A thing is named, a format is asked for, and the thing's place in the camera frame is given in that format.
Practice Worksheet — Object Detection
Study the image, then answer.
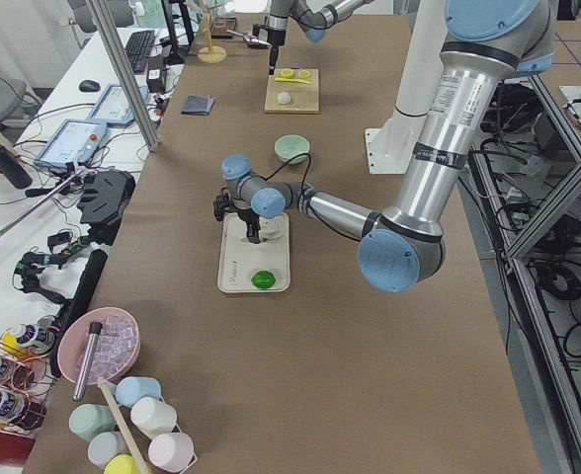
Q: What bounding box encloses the mint green bowl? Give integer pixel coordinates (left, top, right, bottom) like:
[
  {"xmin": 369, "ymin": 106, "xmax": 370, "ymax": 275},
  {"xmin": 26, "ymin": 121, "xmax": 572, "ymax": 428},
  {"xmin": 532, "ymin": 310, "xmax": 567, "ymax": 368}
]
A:
[{"xmin": 274, "ymin": 134, "xmax": 310, "ymax": 165}]

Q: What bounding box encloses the black keyboard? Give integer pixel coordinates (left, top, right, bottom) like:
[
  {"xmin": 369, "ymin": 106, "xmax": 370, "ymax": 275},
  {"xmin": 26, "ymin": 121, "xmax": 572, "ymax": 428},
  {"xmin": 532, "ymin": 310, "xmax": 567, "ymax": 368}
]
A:
[{"xmin": 124, "ymin": 30, "xmax": 155, "ymax": 74}]

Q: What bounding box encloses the black bar device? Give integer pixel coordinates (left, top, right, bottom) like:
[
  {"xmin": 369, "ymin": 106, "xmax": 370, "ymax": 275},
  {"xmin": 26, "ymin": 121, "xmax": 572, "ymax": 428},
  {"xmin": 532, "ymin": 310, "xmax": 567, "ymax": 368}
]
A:
[{"xmin": 49, "ymin": 250, "xmax": 108, "ymax": 378}]

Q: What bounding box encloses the green lime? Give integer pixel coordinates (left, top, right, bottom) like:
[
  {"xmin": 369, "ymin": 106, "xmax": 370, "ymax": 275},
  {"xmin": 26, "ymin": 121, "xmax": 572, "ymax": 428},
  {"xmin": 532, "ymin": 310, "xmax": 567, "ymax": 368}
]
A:
[{"xmin": 251, "ymin": 270, "xmax": 277, "ymax": 289}]

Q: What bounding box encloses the black gripper mount block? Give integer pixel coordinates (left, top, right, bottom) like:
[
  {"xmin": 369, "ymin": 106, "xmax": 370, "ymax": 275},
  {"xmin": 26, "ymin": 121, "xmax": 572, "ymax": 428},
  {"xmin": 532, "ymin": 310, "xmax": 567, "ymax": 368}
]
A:
[{"xmin": 76, "ymin": 170, "xmax": 135, "ymax": 245}]

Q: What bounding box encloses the grey cup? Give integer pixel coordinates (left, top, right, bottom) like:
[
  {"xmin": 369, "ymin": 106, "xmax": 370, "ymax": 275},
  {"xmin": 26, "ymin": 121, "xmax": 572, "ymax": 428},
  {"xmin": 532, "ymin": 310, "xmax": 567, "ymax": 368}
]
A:
[{"xmin": 87, "ymin": 432, "xmax": 129, "ymax": 469}]

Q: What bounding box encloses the wooden mug tree stand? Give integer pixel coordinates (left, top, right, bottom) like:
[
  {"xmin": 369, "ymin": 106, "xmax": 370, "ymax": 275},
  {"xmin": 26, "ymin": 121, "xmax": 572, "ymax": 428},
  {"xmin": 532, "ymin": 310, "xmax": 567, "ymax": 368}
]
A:
[{"xmin": 193, "ymin": 1, "xmax": 227, "ymax": 64}]

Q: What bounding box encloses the black computer mouse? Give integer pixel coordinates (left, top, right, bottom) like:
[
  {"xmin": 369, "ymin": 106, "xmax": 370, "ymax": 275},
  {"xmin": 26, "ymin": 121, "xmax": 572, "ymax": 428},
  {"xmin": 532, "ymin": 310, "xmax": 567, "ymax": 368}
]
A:
[{"xmin": 78, "ymin": 79, "xmax": 101, "ymax": 93}]

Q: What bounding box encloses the grey office chair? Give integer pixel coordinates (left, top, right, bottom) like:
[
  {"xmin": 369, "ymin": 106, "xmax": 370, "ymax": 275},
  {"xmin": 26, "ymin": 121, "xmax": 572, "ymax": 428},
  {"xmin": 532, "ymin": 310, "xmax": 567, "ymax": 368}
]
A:
[{"xmin": 0, "ymin": 76, "xmax": 42, "ymax": 130}]

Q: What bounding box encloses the mint green cup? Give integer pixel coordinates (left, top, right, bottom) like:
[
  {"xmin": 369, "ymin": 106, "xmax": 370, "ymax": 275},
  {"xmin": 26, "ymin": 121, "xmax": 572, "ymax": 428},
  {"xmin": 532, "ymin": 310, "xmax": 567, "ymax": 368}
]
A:
[{"xmin": 68, "ymin": 404, "xmax": 116, "ymax": 442}]

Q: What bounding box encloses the near teach pendant tablet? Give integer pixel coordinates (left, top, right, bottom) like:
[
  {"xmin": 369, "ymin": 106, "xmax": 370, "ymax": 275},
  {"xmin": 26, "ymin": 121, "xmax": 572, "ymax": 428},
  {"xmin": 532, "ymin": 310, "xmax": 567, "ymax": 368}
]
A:
[{"xmin": 34, "ymin": 118, "xmax": 108, "ymax": 169}]

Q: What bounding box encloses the white cup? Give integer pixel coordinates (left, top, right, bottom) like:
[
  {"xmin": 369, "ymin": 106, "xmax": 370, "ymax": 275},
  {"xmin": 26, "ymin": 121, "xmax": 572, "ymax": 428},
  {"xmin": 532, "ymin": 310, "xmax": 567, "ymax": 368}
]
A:
[{"xmin": 130, "ymin": 397, "xmax": 177, "ymax": 439}]

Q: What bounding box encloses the black box with label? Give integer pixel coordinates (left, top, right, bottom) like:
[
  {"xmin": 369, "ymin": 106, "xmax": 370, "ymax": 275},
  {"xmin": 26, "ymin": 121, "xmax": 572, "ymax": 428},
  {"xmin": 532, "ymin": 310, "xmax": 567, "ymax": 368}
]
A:
[{"xmin": 146, "ymin": 55, "xmax": 167, "ymax": 94}]

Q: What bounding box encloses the metal cylinder muddler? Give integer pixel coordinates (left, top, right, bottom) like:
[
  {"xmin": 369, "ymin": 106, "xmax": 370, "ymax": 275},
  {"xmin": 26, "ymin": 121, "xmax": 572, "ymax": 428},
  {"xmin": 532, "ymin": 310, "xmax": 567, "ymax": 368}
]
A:
[{"xmin": 72, "ymin": 322, "xmax": 103, "ymax": 402}]

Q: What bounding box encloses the dark brown tray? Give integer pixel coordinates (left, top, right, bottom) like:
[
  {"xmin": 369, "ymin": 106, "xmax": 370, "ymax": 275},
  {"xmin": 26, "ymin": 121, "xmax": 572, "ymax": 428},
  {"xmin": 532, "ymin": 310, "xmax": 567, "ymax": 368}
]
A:
[{"xmin": 211, "ymin": 18, "xmax": 237, "ymax": 39}]

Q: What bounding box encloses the blue cup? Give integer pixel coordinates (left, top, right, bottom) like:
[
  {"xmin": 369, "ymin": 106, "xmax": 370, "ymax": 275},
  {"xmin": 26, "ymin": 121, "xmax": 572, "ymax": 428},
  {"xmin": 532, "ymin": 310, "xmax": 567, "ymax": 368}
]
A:
[{"xmin": 116, "ymin": 376, "xmax": 162, "ymax": 408}]

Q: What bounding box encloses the metal rod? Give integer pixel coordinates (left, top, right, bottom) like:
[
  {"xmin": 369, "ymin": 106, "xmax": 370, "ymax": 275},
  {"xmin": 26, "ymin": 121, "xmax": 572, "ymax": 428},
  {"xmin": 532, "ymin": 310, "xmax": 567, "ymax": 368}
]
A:
[{"xmin": 0, "ymin": 165, "xmax": 87, "ymax": 257}]

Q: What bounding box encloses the yellow cup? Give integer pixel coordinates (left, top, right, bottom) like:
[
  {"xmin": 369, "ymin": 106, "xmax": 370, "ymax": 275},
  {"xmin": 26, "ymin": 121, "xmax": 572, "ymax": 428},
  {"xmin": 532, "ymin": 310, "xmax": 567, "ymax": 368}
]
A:
[{"xmin": 104, "ymin": 454, "xmax": 140, "ymax": 474}]

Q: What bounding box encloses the pink cup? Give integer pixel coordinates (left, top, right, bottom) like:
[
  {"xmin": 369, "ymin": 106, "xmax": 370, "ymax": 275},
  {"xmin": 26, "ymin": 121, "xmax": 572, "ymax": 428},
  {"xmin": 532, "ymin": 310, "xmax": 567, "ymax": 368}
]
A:
[{"xmin": 148, "ymin": 433, "xmax": 195, "ymax": 473}]

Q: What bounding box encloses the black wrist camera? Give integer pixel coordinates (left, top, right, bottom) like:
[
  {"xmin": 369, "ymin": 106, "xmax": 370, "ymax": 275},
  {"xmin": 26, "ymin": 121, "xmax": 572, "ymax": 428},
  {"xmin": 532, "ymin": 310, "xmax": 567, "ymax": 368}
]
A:
[{"xmin": 213, "ymin": 193, "xmax": 235, "ymax": 222}]

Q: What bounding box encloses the yellow capped sauce bottle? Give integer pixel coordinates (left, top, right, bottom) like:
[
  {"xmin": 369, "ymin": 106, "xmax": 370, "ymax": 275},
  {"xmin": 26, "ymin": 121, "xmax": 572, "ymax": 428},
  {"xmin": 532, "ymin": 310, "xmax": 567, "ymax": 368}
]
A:
[{"xmin": 0, "ymin": 324, "xmax": 55, "ymax": 360}]

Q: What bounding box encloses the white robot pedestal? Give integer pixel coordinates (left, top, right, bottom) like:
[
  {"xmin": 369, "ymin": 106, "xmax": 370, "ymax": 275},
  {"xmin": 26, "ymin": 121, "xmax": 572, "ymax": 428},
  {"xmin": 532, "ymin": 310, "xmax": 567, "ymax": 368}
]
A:
[{"xmin": 365, "ymin": 0, "xmax": 447, "ymax": 174}]

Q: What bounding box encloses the white bun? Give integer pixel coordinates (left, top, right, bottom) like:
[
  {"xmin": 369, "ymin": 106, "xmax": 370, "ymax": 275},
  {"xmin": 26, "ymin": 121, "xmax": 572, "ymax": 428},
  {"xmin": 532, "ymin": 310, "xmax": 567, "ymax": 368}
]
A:
[{"xmin": 277, "ymin": 91, "xmax": 292, "ymax": 105}]

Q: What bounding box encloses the cream serving tray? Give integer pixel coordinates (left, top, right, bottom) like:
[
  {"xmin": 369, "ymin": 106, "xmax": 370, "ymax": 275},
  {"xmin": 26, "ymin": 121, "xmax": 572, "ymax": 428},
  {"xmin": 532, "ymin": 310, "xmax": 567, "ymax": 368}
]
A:
[{"xmin": 217, "ymin": 213, "xmax": 291, "ymax": 293}]

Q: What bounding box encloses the far teach pendant tablet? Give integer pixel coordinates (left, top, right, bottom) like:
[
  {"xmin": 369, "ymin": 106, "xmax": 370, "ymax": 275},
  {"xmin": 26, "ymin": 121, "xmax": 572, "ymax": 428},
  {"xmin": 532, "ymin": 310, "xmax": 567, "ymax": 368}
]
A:
[{"xmin": 87, "ymin": 84, "xmax": 134, "ymax": 126}]

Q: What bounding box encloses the wooden cutting board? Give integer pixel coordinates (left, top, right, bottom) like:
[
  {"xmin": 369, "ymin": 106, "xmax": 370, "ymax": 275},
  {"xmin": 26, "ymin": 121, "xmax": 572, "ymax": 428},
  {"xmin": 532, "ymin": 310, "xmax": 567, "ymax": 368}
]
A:
[{"xmin": 264, "ymin": 68, "xmax": 320, "ymax": 114}]

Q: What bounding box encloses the black water bottle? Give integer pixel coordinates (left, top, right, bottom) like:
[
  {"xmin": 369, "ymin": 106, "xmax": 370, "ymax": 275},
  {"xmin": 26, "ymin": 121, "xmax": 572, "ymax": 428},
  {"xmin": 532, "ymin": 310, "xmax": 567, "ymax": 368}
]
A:
[{"xmin": 0, "ymin": 144, "xmax": 33, "ymax": 190}]

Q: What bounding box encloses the pink bowl of ice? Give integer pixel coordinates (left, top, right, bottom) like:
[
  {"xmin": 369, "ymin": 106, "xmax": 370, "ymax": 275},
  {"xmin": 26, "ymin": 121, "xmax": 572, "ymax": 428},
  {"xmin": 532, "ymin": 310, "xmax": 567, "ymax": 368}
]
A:
[{"xmin": 57, "ymin": 307, "xmax": 141, "ymax": 385}]

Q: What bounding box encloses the metal scoop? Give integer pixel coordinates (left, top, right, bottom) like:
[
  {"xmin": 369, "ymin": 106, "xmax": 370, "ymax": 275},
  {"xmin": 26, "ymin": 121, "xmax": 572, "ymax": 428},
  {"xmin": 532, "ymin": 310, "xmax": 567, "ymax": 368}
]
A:
[{"xmin": 228, "ymin": 30, "xmax": 272, "ymax": 48}]

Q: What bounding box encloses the aluminium frame post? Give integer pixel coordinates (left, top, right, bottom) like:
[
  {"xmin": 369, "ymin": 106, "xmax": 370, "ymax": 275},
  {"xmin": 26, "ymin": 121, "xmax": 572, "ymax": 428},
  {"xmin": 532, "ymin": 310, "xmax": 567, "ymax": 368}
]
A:
[{"xmin": 86, "ymin": 0, "xmax": 159, "ymax": 152}]

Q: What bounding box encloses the teach pendant tablet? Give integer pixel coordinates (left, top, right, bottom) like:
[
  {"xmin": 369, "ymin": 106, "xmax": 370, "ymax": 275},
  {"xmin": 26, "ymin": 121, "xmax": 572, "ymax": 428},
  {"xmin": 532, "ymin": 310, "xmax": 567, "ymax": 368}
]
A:
[
  {"xmin": 34, "ymin": 118, "xmax": 108, "ymax": 169},
  {"xmin": 87, "ymin": 84, "xmax": 134, "ymax": 126}
]

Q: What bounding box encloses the wooden cup rack rod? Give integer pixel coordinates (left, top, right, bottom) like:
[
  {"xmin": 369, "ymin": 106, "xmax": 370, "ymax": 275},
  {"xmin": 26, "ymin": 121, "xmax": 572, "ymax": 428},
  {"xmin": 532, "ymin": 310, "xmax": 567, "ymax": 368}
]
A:
[{"xmin": 97, "ymin": 378, "xmax": 151, "ymax": 474}]

